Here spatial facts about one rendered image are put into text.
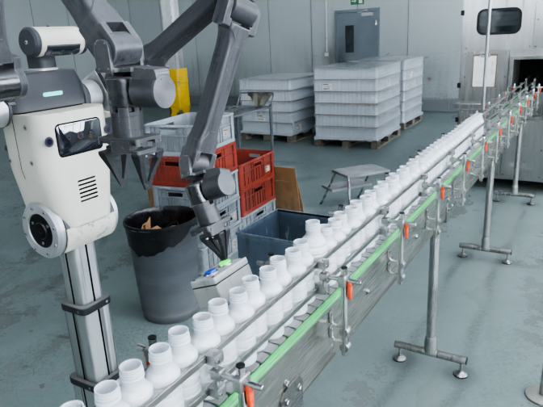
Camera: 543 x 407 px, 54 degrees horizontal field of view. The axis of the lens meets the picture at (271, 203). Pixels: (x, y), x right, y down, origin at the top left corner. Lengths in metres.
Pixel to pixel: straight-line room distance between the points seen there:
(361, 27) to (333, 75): 4.16
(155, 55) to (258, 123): 7.44
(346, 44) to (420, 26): 1.62
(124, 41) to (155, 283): 2.41
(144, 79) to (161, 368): 0.49
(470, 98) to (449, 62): 5.71
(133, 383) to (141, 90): 0.48
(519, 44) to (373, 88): 2.61
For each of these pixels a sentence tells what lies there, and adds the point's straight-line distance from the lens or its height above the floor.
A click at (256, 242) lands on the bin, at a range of 2.00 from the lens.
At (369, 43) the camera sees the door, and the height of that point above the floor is 1.40.
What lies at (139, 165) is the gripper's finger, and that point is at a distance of 0.99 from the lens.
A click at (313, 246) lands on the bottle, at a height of 1.14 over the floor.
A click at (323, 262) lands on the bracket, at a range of 1.33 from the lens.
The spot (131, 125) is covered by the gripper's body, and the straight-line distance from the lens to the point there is 1.00.
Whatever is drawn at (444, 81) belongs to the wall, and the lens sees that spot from 11.67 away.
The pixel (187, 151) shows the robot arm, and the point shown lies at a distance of 1.33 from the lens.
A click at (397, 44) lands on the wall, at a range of 11.90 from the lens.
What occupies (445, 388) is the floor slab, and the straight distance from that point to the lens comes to 2.84.
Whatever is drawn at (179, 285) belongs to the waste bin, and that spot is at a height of 0.25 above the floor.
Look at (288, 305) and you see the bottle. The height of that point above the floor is 1.05.
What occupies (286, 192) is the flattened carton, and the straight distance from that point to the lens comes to 4.97.
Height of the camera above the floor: 1.65
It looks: 17 degrees down
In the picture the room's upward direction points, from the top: 3 degrees counter-clockwise
